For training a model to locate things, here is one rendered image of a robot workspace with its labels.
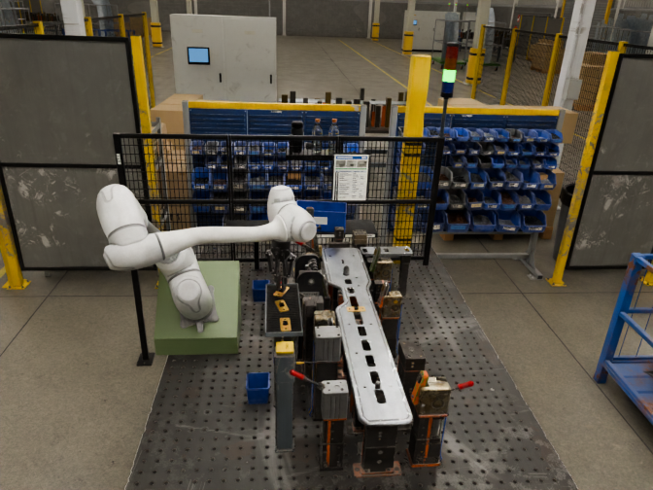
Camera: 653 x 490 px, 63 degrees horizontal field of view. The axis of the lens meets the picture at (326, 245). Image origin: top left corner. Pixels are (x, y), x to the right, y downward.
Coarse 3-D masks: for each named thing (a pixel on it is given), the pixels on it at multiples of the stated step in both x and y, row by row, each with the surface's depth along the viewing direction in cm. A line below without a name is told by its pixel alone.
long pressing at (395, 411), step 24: (336, 264) 279; (360, 264) 280; (360, 288) 257; (336, 312) 236; (360, 312) 238; (360, 336) 220; (384, 336) 221; (360, 360) 205; (384, 360) 206; (360, 384) 192; (384, 384) 193; (360, 408) 180; (384, 408) 181; (408, 408) 182
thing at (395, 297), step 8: (392, 296) 243; (400, 296) 243; (384, 304) 244; (392, 304) 244; (400, 304) 245; (384, 312) 246; (392, 312) 246; (400, 312) 248; (384, 320) 248; (392, 320) 248; (384, 328) 250; (392, 328) 250; (392, 336) 252; (392, 344) 254; (392, 352) 256
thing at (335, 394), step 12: (336, 384) 183; (324, 396) 179; (336, 396) 180; (324, 408) 181; (336, 408) 182; (324, 420) 183; (336, 420) 184; (324, 432) 187; (336, 432) 187; (324, 444) 189; (336, 444) 189; (324, 456) 191; (336, 456) 191; (324, 468) 193; (336, 468) 193
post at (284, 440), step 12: (276, 360) 183; (288, 360) 183; (276, 372) 185; (288, 372) 186; (276, 384) 189; (288, 384) 188; (276, 396) 191; (288, 396) 191; (276, 408) 194; (288, 408) 193; (276, 420) 196; (288, 420) 195; (276, 432) 198; (288, 432) 198; (276, 444) 201; (288, 444) 200
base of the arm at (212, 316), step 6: (210, 288) 257; (180, 312) 251; (210, 312) 250; (216, 312) 253; (186, 318) 249; (204, 318) 249; (210, 318) 252; (216, 318) 252; (180, 324) 250; (186, 324) 250; (192, 324) 250; (198, 324) 249; (198, 330) 248
